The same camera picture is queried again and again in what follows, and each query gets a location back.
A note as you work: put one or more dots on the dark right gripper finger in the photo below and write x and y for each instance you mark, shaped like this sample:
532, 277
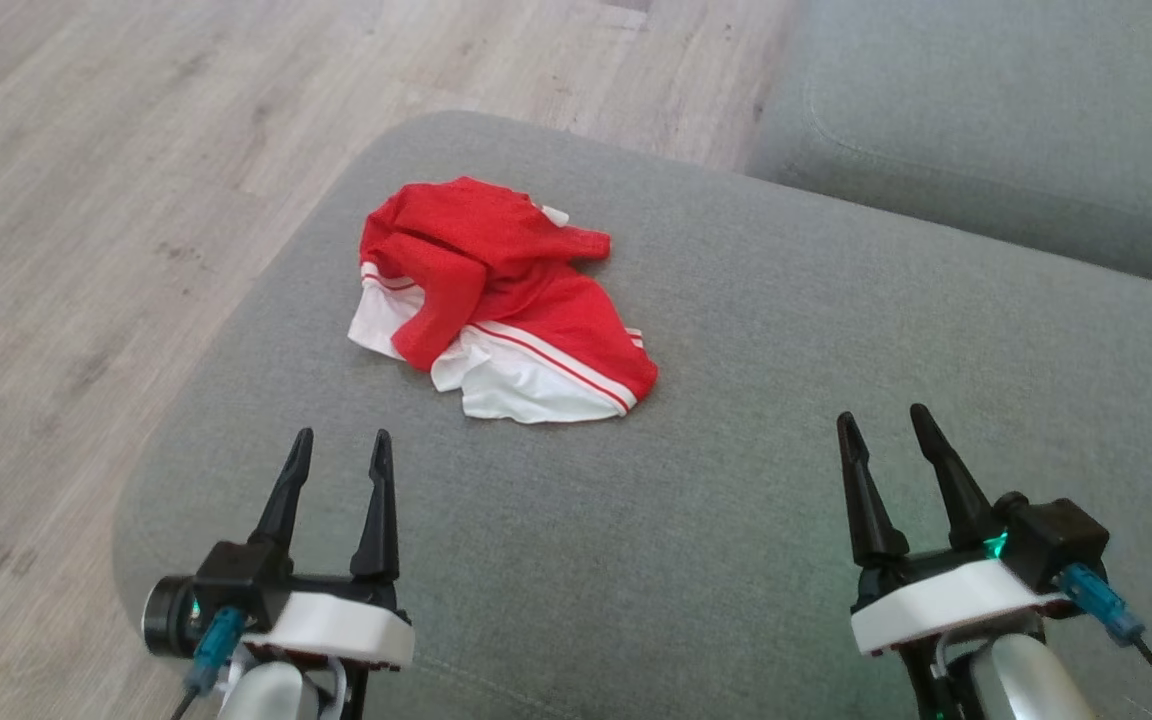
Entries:
956, 490
871, 510

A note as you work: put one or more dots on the red and white basketball jersey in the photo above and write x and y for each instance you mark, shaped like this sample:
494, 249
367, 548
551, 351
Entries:
496, 260

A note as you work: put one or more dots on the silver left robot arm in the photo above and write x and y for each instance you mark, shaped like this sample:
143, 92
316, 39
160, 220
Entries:
271, 695

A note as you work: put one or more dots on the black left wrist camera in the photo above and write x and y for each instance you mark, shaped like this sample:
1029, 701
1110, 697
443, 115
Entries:
236, 590

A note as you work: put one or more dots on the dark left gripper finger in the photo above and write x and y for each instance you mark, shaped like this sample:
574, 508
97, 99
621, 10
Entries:
286, 500
378, 520

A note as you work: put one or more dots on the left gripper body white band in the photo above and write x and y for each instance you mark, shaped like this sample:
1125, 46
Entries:
336, 625

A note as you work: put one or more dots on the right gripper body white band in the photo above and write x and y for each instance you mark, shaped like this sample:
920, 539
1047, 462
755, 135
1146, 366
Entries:
946, 605

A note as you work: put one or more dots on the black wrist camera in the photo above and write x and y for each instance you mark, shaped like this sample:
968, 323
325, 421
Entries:
236, 590
1061, 540

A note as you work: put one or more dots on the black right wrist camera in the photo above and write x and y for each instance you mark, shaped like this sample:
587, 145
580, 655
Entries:
1061, 540

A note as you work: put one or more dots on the grey sofa seat cushion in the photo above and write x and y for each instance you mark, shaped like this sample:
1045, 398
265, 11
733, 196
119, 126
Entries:
736, 500

